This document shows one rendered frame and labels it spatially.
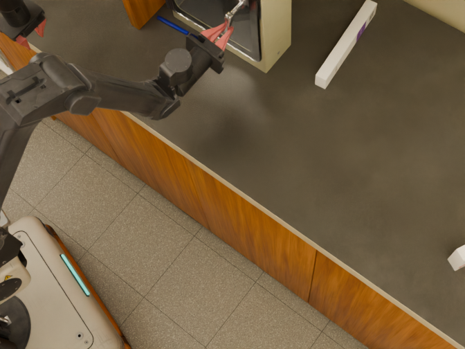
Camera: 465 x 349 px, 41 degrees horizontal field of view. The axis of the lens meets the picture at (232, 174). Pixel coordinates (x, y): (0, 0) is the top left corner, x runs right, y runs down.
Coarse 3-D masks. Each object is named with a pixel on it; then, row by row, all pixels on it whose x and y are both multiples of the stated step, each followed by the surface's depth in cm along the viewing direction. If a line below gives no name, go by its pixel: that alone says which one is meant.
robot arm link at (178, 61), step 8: (176, 48) 131; (168, 56) 130; (176, 56) 130; (184, 56) 130; (168, 64) 129; (176, 64) 130; (184, 64) 130; (160, 72) 131; (168, 72) 129; (176, 72) 129; (184, 72) 130; (152, 80) 137; (160, 80) 135; (168, 80) 131; (176, 80) 133; (184, 80) 133; (168, 88) 134; (176, 96) 136; (176, 104) 137; (168, 112) 137
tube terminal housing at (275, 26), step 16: (272, 0) 139; (288, 0) 146; (176, 16) 170; (272, 16) 144; (288, 16) 152; (272, 32) 149; (288, 32) 158; (272, 48) 155; (256, 64) 161; (272, 64) 162
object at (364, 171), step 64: (64, 0) 177; (320, 0) 170; (384, 0) 168; (128, 64) 166; (320, 64) 162; (384, 64) 160; (448, 64) 159; (192, 128) 157; (256, 128) 156; (320, 128) 154; (384, 128) 153; (448, 128) 152; (256, 192) 149; (320, 192) 148; (384, 192) 146; (448, 192) 145; (384, 256) 140; (448, 256) 139; (448, 320) 134
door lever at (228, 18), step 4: (236, 0) 139; (240, 0) 138; (240, 4) 139; (232, 8) 138; (236, 8) 138; (228, 12) 137; (232, 12) 138; (228, 16) 137; (232, 16) 138; (224, 20) 140; (228, 20) 138; (224, 24) 141; (228, 24) 140; (224, 28) 143; (228, 28) 142; (224, 32) 144
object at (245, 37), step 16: (176, 0) 159; (192, 0) 154; (208, 0) 148; (224, 0) 143; (256, 0) 134; (192, 16) 161; (208, 16) 155; (224, 16) 149; (240, 16) 144; (256, 16) 139; (240, 32) 150; (256, 32) 145; (240, 48) 157; (256, 48) 151
